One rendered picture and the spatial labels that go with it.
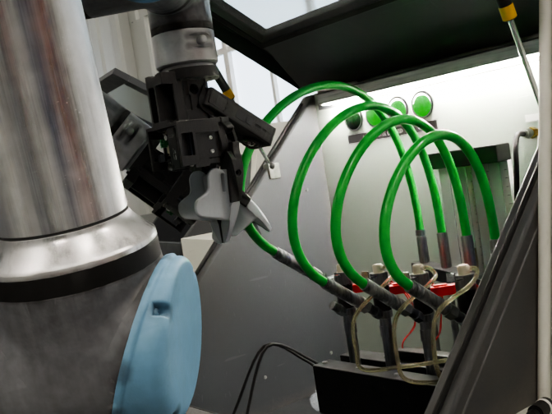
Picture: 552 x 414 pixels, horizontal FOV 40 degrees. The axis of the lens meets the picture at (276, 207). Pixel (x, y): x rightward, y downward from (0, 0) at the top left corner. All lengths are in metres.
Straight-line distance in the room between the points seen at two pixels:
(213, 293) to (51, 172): 1.00
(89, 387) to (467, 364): 0.52
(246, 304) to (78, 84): 1.05
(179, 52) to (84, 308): 0.48
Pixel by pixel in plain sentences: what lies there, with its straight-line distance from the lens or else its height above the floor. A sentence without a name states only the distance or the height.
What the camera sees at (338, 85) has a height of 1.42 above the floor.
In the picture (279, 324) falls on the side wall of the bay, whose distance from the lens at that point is 1.54.
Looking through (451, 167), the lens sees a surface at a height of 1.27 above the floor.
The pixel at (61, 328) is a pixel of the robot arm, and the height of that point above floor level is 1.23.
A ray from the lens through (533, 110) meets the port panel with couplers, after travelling 1.29.
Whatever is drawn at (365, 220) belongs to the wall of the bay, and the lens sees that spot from 1.56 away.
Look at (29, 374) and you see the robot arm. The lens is 0.50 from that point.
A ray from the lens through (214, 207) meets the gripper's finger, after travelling 0.90.
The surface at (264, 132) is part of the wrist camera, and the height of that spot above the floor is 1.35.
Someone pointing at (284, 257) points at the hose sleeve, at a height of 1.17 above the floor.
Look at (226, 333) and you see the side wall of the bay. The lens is 1.46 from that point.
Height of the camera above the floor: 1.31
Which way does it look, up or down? 3 degrees down
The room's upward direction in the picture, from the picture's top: 9 degrees counter-clockwise
